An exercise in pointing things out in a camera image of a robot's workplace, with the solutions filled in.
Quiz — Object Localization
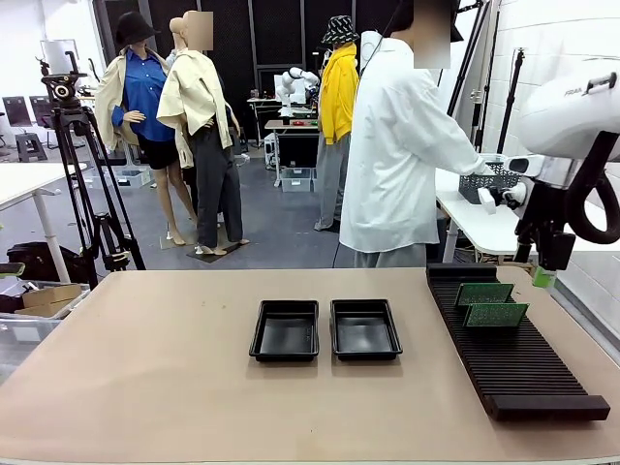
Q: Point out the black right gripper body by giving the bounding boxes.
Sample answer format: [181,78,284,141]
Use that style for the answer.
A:
[515,181,577,246]

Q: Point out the green perforated circuit board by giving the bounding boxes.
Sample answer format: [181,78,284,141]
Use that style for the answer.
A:
[463,302,531,329]
[453,283,514,308]

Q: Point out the black ESD tray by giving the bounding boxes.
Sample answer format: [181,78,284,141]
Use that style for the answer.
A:
[248,298,321,362]
[329,298,404,362]

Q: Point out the white table with basket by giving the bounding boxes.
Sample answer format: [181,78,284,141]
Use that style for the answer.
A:
[434,167,620,265]

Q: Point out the grey plastic basket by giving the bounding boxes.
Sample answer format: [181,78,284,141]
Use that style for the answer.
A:
[458,162,523,204]

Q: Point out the black slotted board rack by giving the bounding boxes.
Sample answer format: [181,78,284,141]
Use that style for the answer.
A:
[425,263,611,422]

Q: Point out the thin black light stand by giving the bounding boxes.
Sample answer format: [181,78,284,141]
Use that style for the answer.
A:
[496,46,528,156]

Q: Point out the black leaning stand poles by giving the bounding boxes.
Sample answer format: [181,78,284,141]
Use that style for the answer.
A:
[445,0,501,151]

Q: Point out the person in white shirt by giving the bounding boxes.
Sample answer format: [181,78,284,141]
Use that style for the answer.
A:
[338,0,505,270]

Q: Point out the mannequin with yellow hoodie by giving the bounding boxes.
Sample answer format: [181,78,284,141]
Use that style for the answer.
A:
[313,15,362,233]

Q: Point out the clear floor storage box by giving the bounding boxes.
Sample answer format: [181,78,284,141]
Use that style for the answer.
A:
[280,167,317,194]

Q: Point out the background work table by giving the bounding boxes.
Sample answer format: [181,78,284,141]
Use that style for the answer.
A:
[263,118,322,188]

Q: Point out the patterned bucket hat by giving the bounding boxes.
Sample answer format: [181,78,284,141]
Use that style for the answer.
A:
[320,15,360,46]

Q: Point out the mannequin with cream jacket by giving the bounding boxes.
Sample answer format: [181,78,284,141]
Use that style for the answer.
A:
[156,9,251,257]

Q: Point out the mannequin with blue shirt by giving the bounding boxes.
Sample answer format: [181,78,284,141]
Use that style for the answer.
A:
[94,12,195,246]

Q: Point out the black mannequin hat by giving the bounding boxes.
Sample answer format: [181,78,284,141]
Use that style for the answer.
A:
[114,12,162,47]

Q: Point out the brown cardboard box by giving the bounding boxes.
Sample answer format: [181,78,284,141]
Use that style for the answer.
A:
[21,284,82,319]

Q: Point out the white empty side table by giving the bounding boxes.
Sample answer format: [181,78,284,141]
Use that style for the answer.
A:
[0,162,88,272]

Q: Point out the black step stool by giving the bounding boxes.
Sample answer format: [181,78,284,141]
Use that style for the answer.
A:
[14,131,48,164]

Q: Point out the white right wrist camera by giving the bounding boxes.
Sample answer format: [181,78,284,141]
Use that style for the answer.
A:
[478,181,528,215]

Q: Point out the black camera tripod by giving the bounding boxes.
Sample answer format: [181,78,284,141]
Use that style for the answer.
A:
[34,50,146,292]

